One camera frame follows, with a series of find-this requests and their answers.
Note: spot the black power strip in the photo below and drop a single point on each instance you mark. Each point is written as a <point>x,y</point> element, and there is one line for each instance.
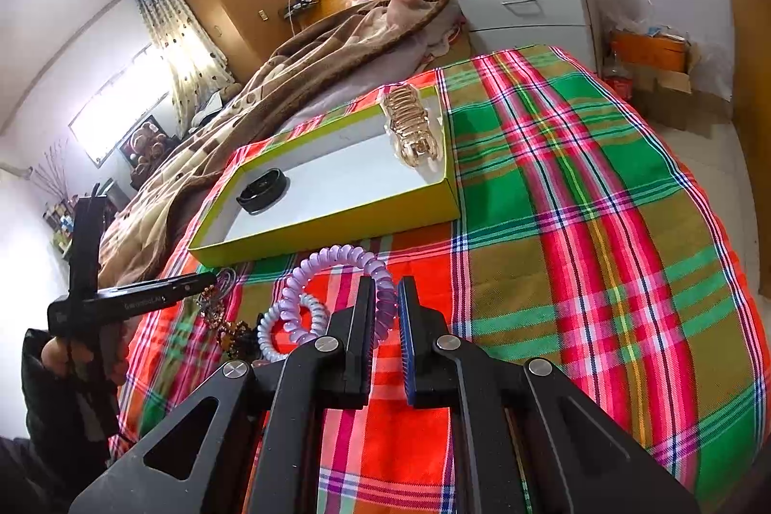
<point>301,2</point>

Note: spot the dotted curtain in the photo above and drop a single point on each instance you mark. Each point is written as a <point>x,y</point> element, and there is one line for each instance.
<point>174,38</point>

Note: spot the person's left hand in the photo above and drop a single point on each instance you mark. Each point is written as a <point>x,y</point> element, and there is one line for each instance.
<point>53,356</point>

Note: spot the window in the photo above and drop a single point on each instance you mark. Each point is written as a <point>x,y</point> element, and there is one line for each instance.
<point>114,110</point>

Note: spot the brown patterned blanket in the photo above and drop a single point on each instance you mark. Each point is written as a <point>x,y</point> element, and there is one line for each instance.
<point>241,98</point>

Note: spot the dried branches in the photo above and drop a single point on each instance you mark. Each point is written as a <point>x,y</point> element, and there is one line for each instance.
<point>51,171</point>

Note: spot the person's left forearm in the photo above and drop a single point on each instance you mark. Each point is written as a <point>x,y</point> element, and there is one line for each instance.
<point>36,429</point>

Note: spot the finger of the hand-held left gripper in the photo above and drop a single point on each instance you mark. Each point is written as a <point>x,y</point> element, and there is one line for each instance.
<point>196,286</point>

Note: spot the cardboard box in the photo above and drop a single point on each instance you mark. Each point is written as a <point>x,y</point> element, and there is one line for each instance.
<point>662,83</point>

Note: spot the grey nightstand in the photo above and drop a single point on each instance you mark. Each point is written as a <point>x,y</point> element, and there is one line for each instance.
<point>530,8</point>

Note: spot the black wristband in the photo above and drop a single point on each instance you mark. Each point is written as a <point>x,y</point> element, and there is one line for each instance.
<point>262,195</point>

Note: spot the yellow-green shallow box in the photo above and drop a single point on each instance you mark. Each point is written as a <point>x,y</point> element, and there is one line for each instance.
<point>337,177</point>

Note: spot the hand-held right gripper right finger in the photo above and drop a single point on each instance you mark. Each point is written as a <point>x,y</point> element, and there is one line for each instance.
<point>406,339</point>

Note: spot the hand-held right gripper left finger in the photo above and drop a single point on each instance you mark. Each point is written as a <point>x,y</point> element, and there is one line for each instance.
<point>364,324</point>

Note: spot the gold clear hair claw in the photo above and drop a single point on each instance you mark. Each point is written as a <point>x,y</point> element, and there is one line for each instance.
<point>409,125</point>

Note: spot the orange box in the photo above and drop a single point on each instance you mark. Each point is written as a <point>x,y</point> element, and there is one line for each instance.
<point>650,50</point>

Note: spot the red soda bottle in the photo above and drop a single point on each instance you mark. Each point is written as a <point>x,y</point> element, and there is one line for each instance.
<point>615,74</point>

